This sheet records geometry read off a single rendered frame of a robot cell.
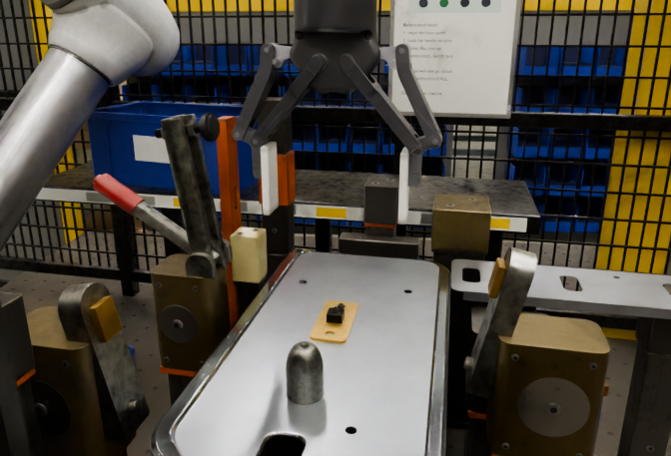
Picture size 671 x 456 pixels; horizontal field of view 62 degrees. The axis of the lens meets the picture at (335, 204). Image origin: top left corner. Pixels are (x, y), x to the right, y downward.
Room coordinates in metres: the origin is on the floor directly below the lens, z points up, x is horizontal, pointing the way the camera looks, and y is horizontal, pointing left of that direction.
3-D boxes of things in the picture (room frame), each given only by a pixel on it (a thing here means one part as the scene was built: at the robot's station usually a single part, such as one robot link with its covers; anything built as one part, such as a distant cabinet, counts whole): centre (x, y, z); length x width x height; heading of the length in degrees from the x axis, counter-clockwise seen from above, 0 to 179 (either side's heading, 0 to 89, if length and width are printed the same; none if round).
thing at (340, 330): (0.53, 0.00, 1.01); 0.08 x 0.04 x 0.01; 168
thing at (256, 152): (0.55, 0.08, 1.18); 0.03 x 0.01 x 0.05; 78
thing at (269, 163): (0.55, 0.07, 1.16); 0.03 x 0.01 x 0.07; 168
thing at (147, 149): (1.04, 0.29, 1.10); 0.30 x 0.17 x 0.13; 69
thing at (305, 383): (0.41, 0.03, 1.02); 0.03 x 0.03 x 0.07
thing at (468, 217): (0.77, -0.18, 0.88); 0.08 x 0.08 x 0.36; 78
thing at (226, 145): (0.66, 0.13, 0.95); 0.03 x 0.01 x 0.50; 168
